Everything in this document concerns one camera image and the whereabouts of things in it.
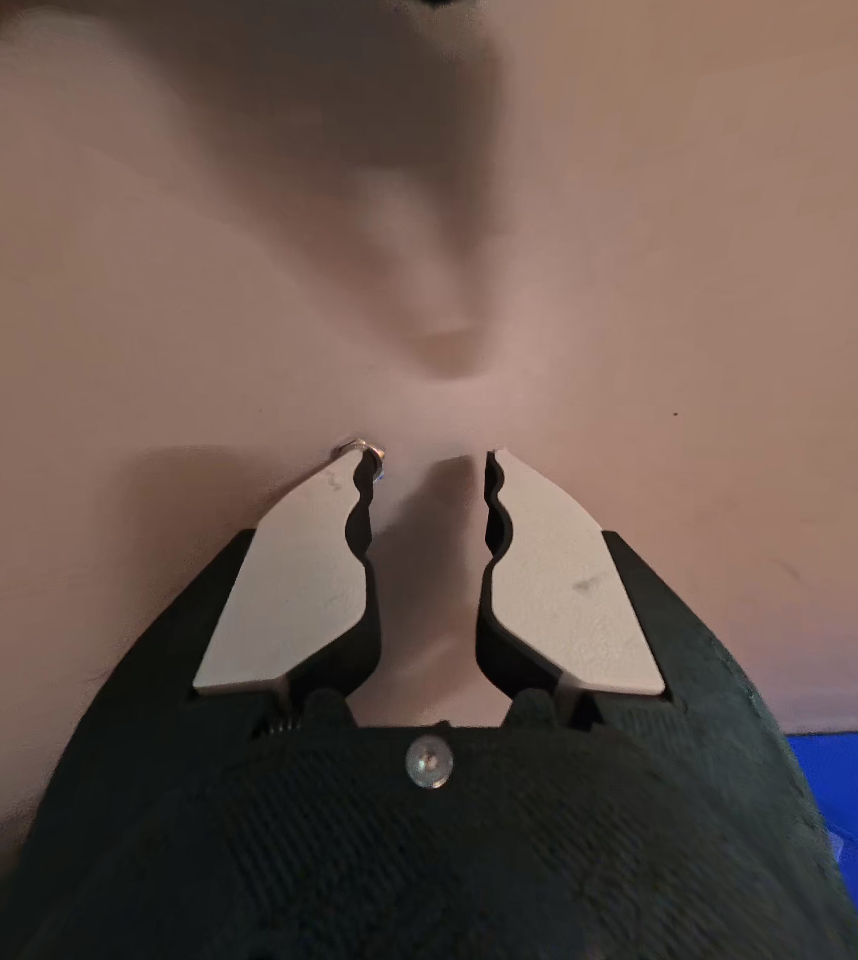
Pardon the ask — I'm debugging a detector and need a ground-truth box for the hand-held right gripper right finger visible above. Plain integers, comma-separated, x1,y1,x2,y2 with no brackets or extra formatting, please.
475,448,666,705

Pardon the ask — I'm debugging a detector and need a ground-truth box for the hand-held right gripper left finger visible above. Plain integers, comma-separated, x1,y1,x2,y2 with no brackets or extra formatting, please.
193,447,383,702

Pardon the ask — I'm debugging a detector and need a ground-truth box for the steel hex nut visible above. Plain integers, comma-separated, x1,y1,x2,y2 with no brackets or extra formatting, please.
333,438,386,481

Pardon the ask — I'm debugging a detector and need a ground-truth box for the grey desk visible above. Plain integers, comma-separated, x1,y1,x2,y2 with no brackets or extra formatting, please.
0,0,858,901

